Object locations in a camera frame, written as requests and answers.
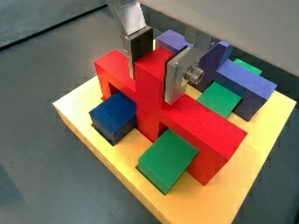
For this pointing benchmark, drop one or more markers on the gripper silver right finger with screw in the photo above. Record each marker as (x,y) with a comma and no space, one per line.
(182,66)

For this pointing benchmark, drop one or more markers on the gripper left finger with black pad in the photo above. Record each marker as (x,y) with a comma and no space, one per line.
(137,33)

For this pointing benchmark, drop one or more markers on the red cross-shaped block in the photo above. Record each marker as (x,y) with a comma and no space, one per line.
(210,132)

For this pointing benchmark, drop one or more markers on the yellow base board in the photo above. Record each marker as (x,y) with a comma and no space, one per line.
(192,203)

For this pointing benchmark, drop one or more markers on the purple cross-shaped block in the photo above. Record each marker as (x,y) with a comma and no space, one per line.
(233,88)

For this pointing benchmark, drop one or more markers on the blue long bar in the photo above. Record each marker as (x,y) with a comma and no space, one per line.
(114,117)

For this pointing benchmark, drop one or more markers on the green long bar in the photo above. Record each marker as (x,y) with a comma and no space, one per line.
(168,159)

